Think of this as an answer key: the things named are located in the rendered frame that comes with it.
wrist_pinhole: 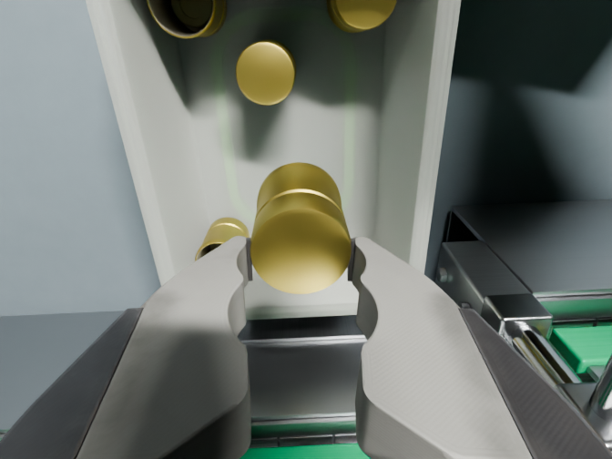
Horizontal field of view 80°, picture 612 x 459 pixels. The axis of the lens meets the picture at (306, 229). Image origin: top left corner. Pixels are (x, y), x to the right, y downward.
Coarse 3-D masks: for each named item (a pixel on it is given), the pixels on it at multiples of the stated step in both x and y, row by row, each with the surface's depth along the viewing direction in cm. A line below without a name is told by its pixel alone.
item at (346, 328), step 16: (256, 320) 33; (272, 320) 33; (288, 320) 33; (304, 320) 33; (320, 320) 33; (336, 320) 33; (352, 320) 32; (240, 336) 31; (256, 336) 31; (272, 336) 31; (288, 336) 31; (304, 336) 31; (320, 336) 31; (336, 336) 31; (352, 336) 31
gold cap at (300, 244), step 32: (288, 192) 13; (320, 192) 13; (256, 224) 12; (288, 224) 12; (320, 224) 12; (256, 256) 12; (288, 256) 12; (320, 256) 12; (288, 288) 13; (320, 288) 13
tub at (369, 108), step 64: (128, 0) 18; (256, 0) 23; (320, 0) 23; (448, 0) 17; (128, 64) 18; (192, 64) 24; (320, 64) 25; (384, 64) 25; (448, 64) 18; (128, 128) 19; (192, 128) 26; (256, 128) 26; (320, 128) 27; (384, 128) 26; (192, 192) 27; (256, 192) 29; (384, 192) 27; (192, 256) 27
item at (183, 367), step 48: (240, 240) 12; (192, 288) 10; (240, 288) 10; (144, 336) 8; (192, 336) 8; (144, 384) 7; (192, 384) 7; (240, 384) 7; (96, 432) 6; (144, 432) 6; (192, 432) 6; (240, 432) 7
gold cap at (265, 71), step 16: (256, 48) 20; (272, 48) 20; (288, 48) 24; (240, 64) 20; (256, 64) 21; (272, 64) 21; (288, 64) 21; (240, 80) 21; (256, 80) 21; (272, 80) 21; (288, 80) 21; (256, 96) 21; (272, 96) 21
